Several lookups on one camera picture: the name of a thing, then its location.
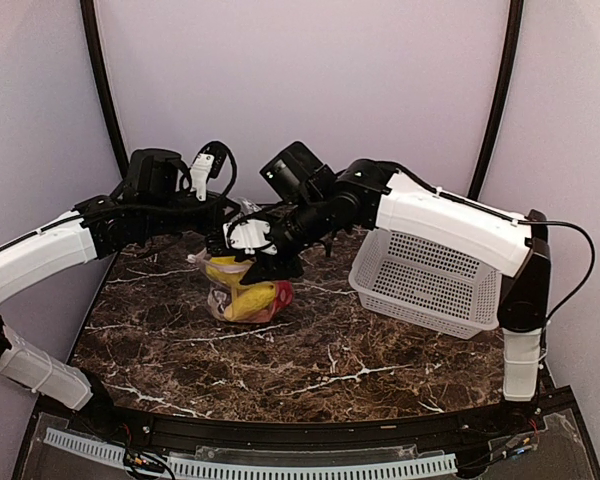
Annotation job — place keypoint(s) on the white slotted cable duct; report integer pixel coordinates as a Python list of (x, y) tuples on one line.
[(226, 463)]

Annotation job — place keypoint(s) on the yellow toy mango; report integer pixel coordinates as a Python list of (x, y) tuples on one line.
[(227, 270)]

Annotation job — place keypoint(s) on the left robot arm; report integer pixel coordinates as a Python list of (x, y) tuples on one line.
[(159, 195)]

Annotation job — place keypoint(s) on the yellow toy corn cob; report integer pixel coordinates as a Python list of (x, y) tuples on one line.
[(252, 304)]

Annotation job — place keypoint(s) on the black left corner post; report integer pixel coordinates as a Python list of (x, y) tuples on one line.
[(101, 81)]

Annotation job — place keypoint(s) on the white perforated plastic basket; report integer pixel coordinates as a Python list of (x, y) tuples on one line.
[(425, 284)]

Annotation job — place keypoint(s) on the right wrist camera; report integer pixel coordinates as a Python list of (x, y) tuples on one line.
[(246, 237)]

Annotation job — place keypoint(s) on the red toy bell pepper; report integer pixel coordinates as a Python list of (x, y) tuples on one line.
[(284, 294)]

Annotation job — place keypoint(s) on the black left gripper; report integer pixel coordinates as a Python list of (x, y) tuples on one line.
[(215, 220)]

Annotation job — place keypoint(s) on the black right corner post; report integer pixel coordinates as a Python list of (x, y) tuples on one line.
[(500, 95)]

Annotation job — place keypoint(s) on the black corner post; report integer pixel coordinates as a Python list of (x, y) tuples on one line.
[(101, 81), (500, 95)]

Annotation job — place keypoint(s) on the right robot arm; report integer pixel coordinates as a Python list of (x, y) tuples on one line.
[(385, 195)]

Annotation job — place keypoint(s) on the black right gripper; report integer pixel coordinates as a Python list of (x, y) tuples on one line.
[(265, 268)]

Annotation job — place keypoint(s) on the black front rail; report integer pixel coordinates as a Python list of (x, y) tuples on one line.
[(457, 430)]

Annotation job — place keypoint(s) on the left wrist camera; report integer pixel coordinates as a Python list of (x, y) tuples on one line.
[(207, 165)]

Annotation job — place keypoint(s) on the clear zip top bag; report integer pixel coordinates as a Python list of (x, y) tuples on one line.
[(219, 295)]

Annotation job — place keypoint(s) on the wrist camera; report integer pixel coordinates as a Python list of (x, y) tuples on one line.
[(246, 237), (207, 165)]

